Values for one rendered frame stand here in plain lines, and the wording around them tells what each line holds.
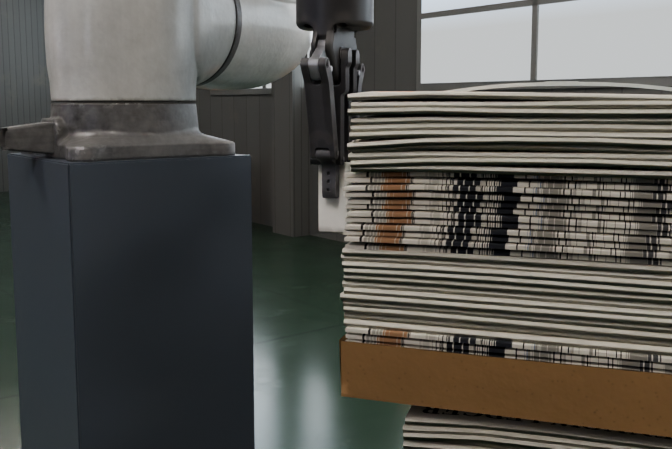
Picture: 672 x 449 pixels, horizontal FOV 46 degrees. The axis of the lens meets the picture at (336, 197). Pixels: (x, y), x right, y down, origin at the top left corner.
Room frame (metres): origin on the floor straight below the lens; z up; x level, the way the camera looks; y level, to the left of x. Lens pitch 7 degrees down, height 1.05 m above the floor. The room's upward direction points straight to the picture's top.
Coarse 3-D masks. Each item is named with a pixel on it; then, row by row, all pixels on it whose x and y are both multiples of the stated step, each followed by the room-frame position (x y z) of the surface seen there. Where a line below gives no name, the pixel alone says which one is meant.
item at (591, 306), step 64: (384, 128) 0.56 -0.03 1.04; (448, 128) 0.54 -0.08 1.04; (512, 128) 0.53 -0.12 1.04; (576, 128) 0.52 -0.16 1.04; (640, 128) 0.50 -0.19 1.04; (384, 192) 0.56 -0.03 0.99; (448, 192) 0.55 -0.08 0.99; (512, 192) 0.53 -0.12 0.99; (576, 192) 0.52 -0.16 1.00; (640, 192) 0.51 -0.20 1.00; (384, 256) 0.56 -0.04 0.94; (448, 256) 0.55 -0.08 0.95; (512, 256) 0.54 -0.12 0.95; (576, 256) 0.52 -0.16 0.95; (640, 256) 0.50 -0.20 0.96; (384, 320) 0.56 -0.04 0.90; (448, 320) 0.55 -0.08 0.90; (512, 320) 0.53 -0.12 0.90; (576, 320) 0.52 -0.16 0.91; (640, 320) 0.51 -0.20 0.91
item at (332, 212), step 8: (320, 168) 0.77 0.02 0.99; (344, 168) 0.77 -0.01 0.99; (320, 176) 0.77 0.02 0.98; (320, 184) 0.77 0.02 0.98; (344, 184) 0.77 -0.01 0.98; (320, 192) 0.77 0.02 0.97; (344, 192) 0.77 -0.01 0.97; (320, 200) 0.77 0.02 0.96; (328, 200) 0.77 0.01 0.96; (336, 200) 0.77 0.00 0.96; (344, 200) 0.77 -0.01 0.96; (320, 208) 0.77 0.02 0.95; (328, 208) 0.77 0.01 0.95; (336, 208) 0.77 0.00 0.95; (344, 208) 0.77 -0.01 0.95; (320, 216) 0.77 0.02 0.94; (328, 216) 0.77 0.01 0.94; (336, 216) 0.77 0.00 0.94; (344, 216) 0.77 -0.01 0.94; (320, 224) 0.77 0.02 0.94; (328, 224) 0.77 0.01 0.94; (336, 224) 0.77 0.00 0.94; (344, 224) 0.77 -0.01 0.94; (328, 232) 0.77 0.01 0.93; (336, 232) 0.77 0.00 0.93
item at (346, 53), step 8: (344, 48) 0.76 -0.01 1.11; (344, 56) 0.75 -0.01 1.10; (344, 64) 0.75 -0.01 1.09; (344, 72) 0.75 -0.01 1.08; (344, 80) 0.75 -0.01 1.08; (336, 88) 0.76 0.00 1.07; (344, 88) 0.75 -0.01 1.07; (336, 96) 0.76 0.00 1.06; (336, 104) 0.76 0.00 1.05; (336, 112) 0.76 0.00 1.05; (336, 120) 0.76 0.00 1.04; (312, 160) 0.76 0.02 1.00; (336, 160) 0.76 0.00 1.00
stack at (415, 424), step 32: (416, 416) 0.56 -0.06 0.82; (448, 416) 0.56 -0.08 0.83; (480, 416) 0.55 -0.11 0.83; (416, 448) 0.56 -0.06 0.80; (448, 448) 0.55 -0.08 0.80; (480, 448) 0.54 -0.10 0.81; (512, 448) 0.54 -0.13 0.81; (544, 448) 0.53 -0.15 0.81; (576, 448) 0.52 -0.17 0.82; (608, 448) 0.51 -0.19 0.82; (640, 448) 0.51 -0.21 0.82
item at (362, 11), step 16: (304, 0) 0.75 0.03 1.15; (320, 0) 0.74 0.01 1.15; (336, 0) 0.74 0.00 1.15; (352, 0) 0.74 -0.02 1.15; (368, 0) 0.76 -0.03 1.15; (304, 16) 0.75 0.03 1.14; (320, 16) 0.74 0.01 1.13; (336, 16) 0.74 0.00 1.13; (352, 16) 0.74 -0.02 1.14; (368, 16) 0.76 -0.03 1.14; (320, 32) 0.74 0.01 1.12; (336, 32) 0.75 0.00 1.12; (352, 32) 0.79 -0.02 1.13; (336, 48) 0.75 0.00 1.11; (352, 48) 0.79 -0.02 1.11; (336, 64) 0.75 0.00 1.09; (336, 80) 0.75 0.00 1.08
